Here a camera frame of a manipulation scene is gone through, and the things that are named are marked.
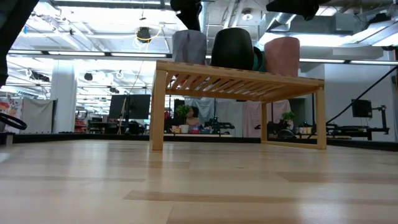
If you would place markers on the all-black round mug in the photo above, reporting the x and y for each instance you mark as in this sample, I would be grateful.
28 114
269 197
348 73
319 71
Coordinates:
233 48

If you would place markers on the large black monitor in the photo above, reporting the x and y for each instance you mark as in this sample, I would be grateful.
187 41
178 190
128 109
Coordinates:
136 107

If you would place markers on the pink faceted mug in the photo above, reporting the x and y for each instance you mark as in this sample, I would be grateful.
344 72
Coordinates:
282 56

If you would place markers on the teal ceramic mug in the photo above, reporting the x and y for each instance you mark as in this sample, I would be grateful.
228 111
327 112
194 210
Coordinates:
259 60

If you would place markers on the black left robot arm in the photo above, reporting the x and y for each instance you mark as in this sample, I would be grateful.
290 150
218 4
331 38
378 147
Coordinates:
12 25

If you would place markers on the grey ceramic mug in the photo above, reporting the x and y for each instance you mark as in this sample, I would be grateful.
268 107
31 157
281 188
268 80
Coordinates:
189 46

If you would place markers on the black ceiling camera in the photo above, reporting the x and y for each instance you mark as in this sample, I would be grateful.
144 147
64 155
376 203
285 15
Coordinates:
143 33

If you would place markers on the person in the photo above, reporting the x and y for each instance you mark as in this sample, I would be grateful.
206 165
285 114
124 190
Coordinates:
194 119

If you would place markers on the wooden slatted rack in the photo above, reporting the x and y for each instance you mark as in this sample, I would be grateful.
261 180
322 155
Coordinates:
236 77

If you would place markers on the grey hanging cloth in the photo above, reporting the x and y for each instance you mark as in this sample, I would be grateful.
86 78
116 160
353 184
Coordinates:
37 115

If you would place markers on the small black monitor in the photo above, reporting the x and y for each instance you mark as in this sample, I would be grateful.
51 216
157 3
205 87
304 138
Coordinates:
361 108

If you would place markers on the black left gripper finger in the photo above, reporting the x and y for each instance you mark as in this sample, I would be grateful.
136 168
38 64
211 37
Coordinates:
193 20

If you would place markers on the small potted plant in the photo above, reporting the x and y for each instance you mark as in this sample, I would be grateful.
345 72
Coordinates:
288 117
183 119

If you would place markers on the white hanging cloth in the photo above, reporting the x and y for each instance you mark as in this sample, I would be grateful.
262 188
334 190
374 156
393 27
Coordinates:
252 119

